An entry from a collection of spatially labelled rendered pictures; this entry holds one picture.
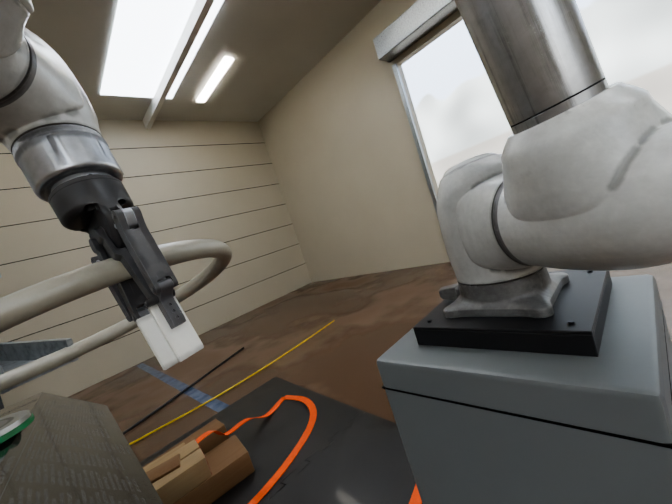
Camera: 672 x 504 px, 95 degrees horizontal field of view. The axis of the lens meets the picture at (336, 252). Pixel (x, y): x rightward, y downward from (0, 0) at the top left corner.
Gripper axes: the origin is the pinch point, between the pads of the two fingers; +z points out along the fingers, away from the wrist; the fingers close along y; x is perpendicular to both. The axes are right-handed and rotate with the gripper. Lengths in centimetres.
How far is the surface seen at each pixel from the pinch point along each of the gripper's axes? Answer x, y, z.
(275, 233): -475, 470, -120
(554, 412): -25.3, -25.4, 33.9
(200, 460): -35, 134, 51
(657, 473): -24, -32, 41
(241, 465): -49, 133, 67
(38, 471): 12, 65, 9
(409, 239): -474, 194, 37
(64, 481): 9, 61, 13
